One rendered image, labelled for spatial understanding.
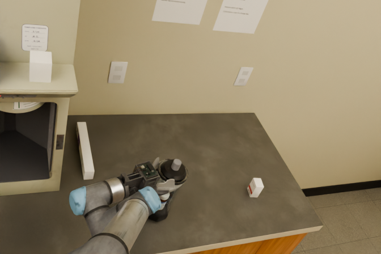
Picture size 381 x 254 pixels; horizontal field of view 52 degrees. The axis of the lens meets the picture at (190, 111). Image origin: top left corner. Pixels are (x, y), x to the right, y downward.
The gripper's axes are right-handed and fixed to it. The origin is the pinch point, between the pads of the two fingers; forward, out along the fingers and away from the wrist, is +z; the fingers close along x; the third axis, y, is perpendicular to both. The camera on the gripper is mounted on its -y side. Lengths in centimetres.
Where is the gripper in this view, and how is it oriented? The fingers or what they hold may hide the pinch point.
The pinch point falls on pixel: (171, 175)
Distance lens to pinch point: 137.6
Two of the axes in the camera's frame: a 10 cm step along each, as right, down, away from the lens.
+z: 8.0, -1.8, 5.8
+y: 2.8, -7.4, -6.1
